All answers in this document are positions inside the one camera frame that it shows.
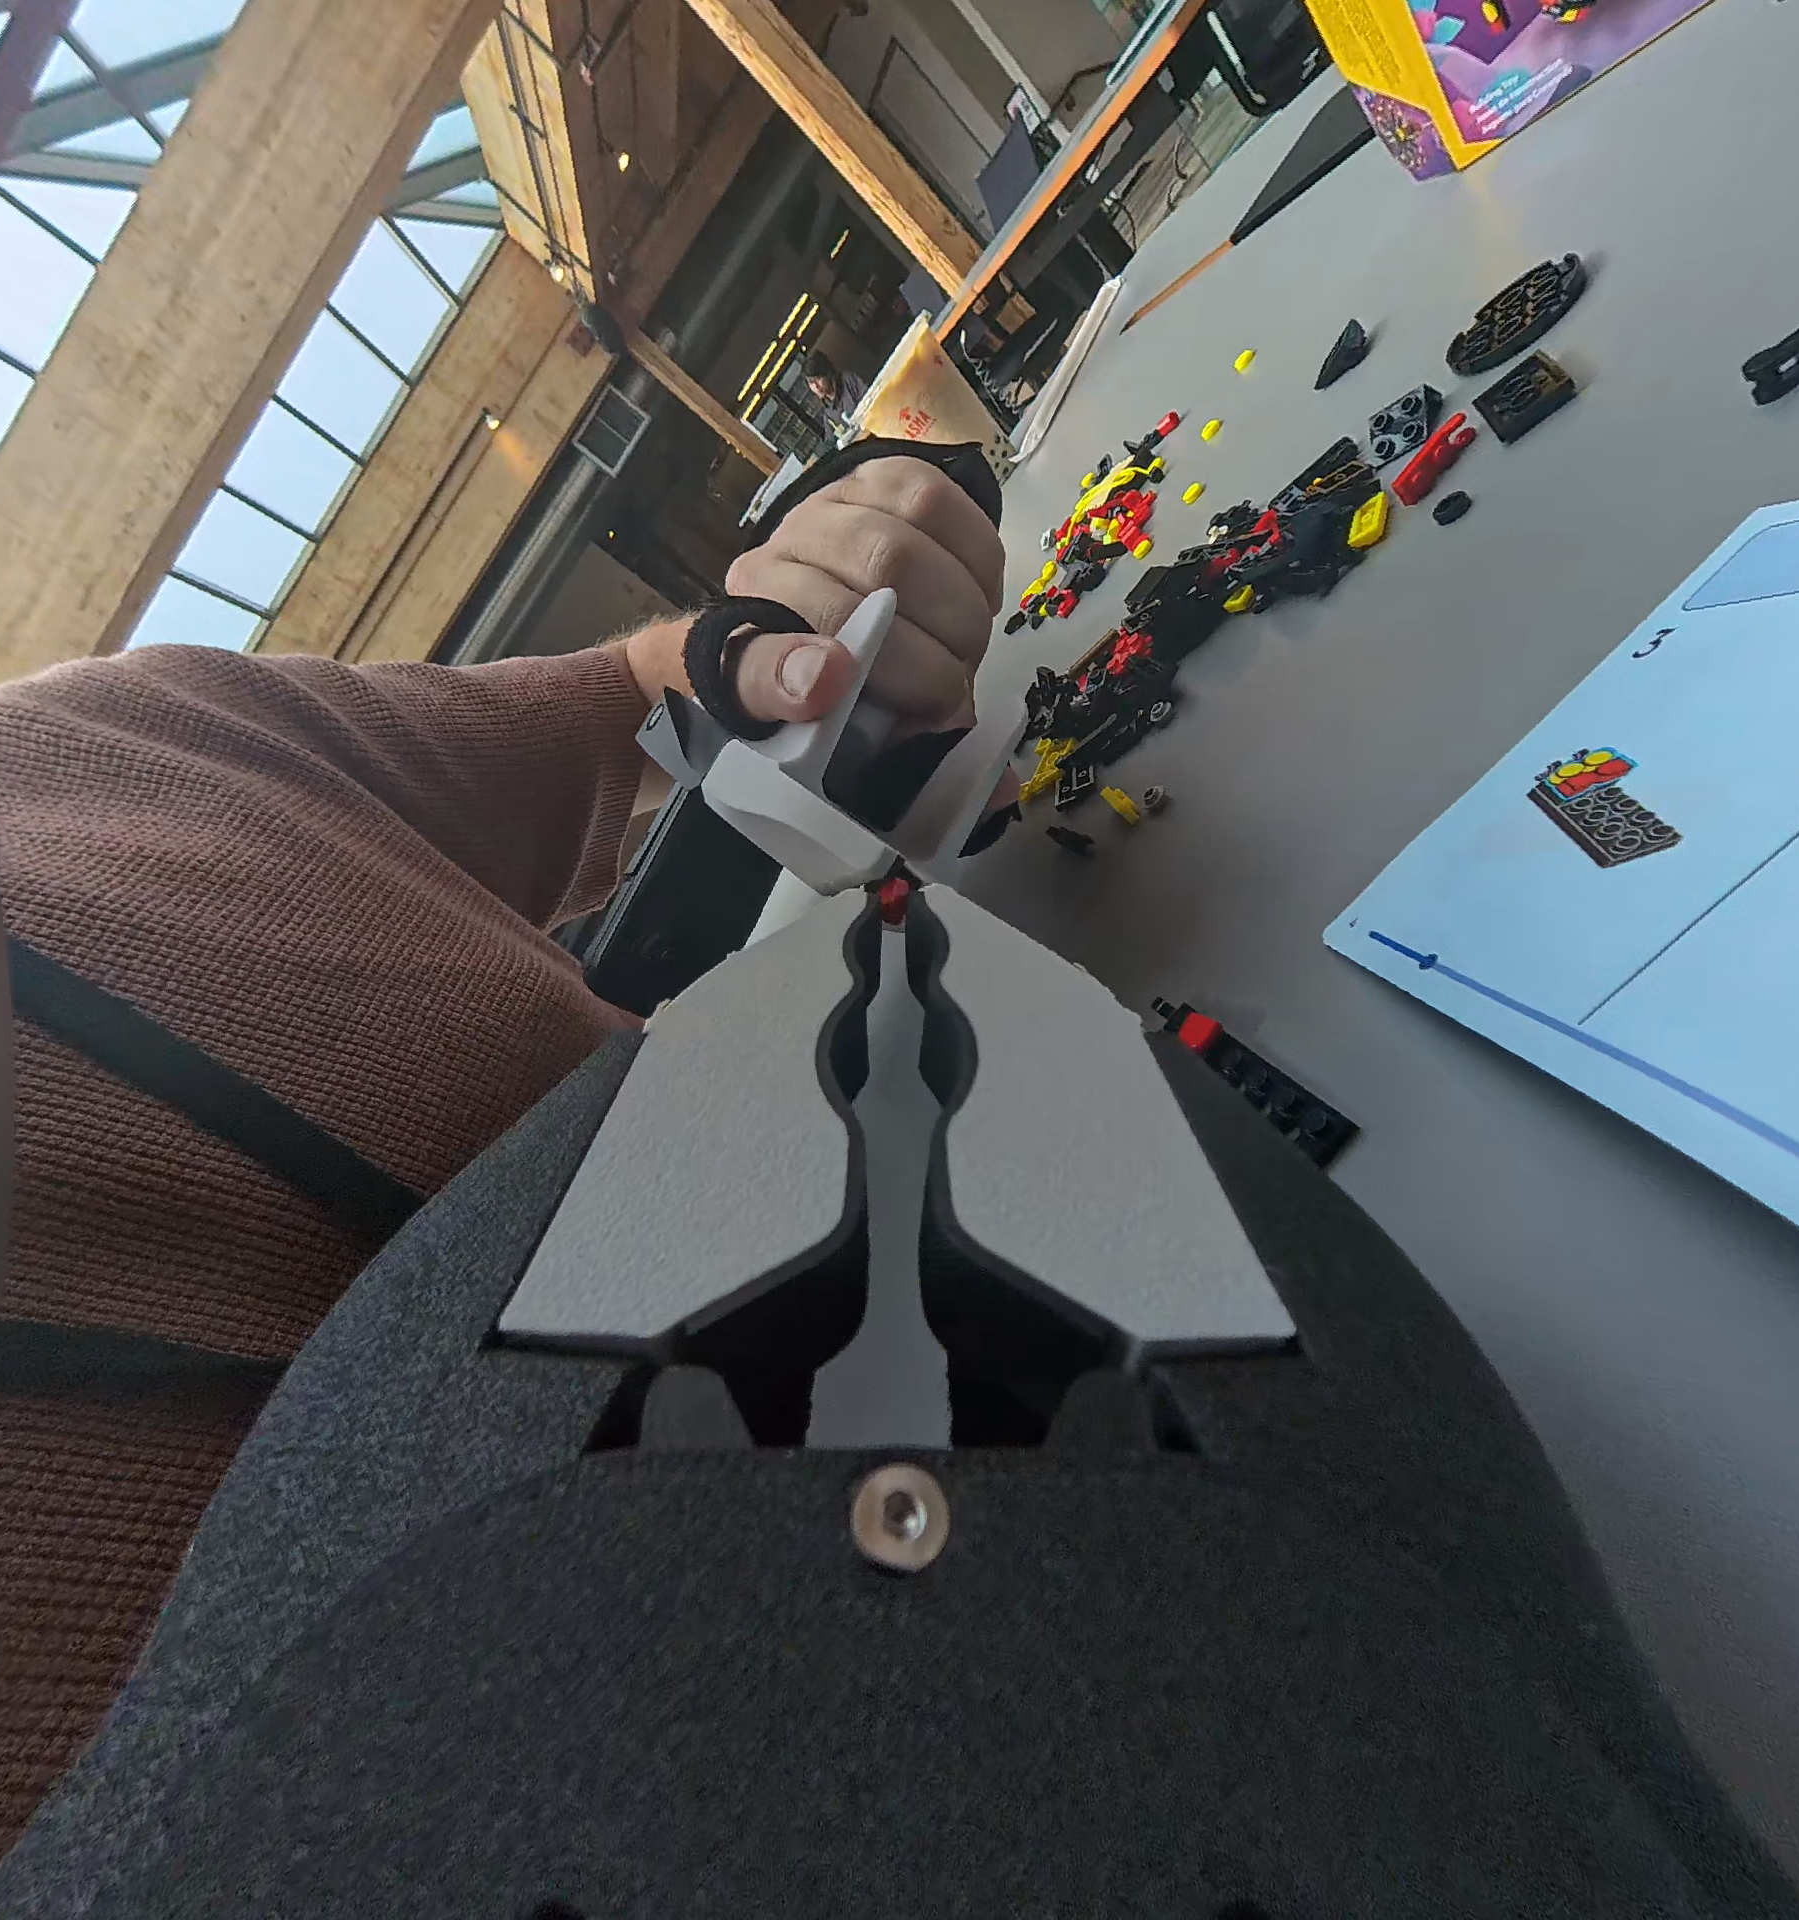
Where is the long black plate brick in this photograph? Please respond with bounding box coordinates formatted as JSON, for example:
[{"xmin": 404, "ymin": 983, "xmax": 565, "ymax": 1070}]
[{"xmin": 1151, "ymin": 993, "xmax": 1357, "ymax": 1171}]

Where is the purple toy box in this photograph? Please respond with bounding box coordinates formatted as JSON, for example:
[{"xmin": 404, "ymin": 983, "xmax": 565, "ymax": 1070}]
[{"xmin": 1301, "ymin": 0, "xmax": 1717, "ymax": 183}]

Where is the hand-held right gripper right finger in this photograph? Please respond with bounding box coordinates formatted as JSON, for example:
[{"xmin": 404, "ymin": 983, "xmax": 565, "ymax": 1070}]
[{"xmin": 903, "ymin": 885, "xmax": 1301, "ymax": 1451}]

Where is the black strap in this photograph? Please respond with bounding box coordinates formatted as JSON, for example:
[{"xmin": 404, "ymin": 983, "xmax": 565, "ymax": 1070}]
[
  {"xmin": 0, "ymin": 1308, "xmax": 294, "ymax": 1394},
  {"xmin": 6, "ymin": 937, "xmax": 428, "ymax": 1251}
]

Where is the long background table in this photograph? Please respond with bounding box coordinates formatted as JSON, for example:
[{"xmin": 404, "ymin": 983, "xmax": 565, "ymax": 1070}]
[{"xmin": 935, "ymin": 0, "xmax": 1215, "ymax": 340}]

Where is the wooden strip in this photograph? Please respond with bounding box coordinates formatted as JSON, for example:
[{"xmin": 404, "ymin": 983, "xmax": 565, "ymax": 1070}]
[{"xmin": 1121, "ymin": 234, "xmax": 1239, "ymax": 333}]

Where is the skylight window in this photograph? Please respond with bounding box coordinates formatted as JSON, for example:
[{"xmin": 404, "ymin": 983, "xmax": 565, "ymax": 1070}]
[{"xmin": 0, "ymin": 0, "xmax": 503, "ymax": 649}]

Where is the person's left forearm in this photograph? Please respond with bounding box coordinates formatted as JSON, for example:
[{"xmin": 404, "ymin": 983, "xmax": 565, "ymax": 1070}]
[{"xmin": 0, "ymin": 643, "xmax": 657, "ymax": 963}]

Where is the cardboard box with red print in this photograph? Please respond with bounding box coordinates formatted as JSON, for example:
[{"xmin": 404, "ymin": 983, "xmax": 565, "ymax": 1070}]
[{"xmin": 853, "ymin": 312, "xmax": 1013, "ymax": 460}]

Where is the long red brick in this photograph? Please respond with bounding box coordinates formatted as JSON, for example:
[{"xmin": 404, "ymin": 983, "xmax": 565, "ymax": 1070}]
[{"xmin": 1389, "ymin": 413, "xmax": 1477, "ymax": 508}]

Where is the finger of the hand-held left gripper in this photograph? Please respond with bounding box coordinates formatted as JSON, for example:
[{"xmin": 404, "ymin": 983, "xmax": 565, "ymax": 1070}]
[
  {"xmin": 903, "ymin": 705, "xmax": 1027, "ymax": 873},
  {"xmin": 707, "ymin": 733, "xmax": 903, "ymax": 900}
]

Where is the wooden roof beam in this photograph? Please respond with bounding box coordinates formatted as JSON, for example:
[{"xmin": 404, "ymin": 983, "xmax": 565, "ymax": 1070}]
[
  {"xmin": 681, "ymin": 0, "xmax": 991, "ymax": 294},
  {"xmin": 0, "ymin": 0, "xmax": 507, "ymax": 697}
]

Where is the pile of small colourful bricks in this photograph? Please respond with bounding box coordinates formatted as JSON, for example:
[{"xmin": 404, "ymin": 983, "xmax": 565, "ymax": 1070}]
[{"xmin": 1011, "ymin": 342, "xmax": 1267, "ymax": 631}]

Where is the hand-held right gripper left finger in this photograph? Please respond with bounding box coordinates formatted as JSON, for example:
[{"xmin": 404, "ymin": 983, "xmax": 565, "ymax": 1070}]
[{"xmin": 493, "ymin": 900, "xmax": 889, "ymax": 1451}]

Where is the pile of large black bricks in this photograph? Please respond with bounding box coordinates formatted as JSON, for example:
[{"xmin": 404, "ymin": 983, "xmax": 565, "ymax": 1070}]
[{"xmin": 1019, "ymin": 434, "xmax": 1395, "ymax": 861}]

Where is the black round plate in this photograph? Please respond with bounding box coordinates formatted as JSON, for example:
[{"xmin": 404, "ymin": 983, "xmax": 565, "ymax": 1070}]
[{"xmin": 1443, "ymin": 253, "xmax": 1591, "ymax": 379}]

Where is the light blue instruction booklet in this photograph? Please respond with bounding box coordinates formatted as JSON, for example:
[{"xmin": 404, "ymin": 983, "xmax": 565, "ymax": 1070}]
[{"xmin": 1321, "ymin": 483, "xmax": 1799, "ymax": 1271}]

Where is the person's left hand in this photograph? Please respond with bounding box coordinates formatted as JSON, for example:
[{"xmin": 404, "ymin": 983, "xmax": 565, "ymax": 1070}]
[{"xmin": 625, "ymin": 465, "xmax": 1003, "ymax": 744}]

